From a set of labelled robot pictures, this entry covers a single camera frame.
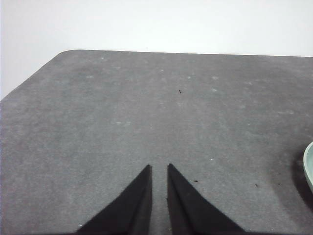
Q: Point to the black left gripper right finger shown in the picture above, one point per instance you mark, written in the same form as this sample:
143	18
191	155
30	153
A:
190	213

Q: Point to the green round plate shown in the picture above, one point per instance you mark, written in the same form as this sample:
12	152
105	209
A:
309	166

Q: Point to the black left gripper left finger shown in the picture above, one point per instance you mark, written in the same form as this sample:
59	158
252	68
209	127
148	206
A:
132	213

